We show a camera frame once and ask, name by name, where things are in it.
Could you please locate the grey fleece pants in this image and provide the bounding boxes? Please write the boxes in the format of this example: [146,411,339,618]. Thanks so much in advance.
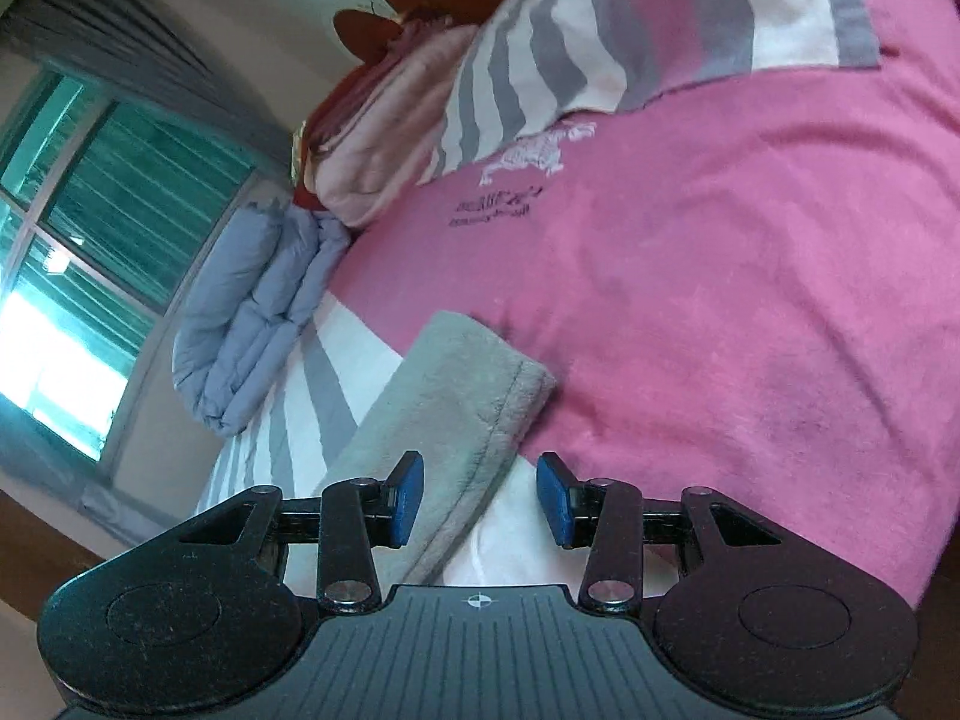
[325,310,556,587]

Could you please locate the folded blue grey duvet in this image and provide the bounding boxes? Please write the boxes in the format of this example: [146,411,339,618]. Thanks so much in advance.
[172,202,352,439]

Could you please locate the striped pink grey bedsheet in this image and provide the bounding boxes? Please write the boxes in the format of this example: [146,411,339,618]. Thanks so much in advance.
[202,0,958,601]

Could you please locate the window with green shutters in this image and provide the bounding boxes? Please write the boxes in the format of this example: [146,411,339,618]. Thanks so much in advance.
[2,70,254,461]

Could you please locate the striped grey white pillow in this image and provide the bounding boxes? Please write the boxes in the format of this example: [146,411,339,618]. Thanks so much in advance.
[421,0,880,181]

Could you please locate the grey curtain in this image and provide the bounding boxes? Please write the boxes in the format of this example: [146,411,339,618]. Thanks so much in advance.
[2,0,290,182]

